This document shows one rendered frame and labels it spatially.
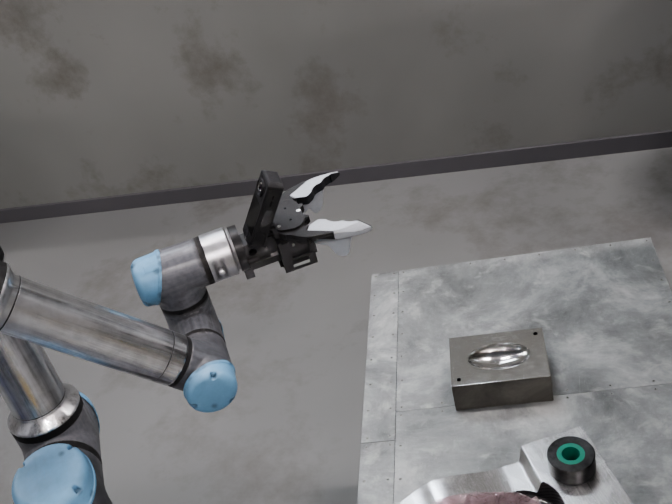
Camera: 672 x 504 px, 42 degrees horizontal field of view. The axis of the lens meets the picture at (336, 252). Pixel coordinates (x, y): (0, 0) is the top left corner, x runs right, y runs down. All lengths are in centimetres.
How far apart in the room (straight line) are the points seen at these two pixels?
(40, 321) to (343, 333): 231
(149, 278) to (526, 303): 106
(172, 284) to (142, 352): 14
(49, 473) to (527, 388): 95
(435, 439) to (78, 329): 88
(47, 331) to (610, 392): 115
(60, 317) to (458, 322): 113
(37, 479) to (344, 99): 300
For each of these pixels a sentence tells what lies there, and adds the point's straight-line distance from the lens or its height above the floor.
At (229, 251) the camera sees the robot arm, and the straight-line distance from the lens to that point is 128.
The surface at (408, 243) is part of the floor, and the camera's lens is 376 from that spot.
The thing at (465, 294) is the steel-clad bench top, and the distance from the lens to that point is 214.
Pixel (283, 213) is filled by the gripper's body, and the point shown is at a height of 147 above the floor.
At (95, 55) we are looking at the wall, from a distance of 433.
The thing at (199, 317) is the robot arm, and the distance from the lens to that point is 132.
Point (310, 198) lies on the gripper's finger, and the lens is 135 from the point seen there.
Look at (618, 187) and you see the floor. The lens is 395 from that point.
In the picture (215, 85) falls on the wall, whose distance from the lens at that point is 419.
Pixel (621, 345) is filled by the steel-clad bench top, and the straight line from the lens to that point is 197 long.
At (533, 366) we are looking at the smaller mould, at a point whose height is 87.
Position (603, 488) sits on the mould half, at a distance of 157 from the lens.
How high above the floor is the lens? 213
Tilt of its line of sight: 34 degrees down
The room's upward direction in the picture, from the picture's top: 15 degrees counter-clockwise
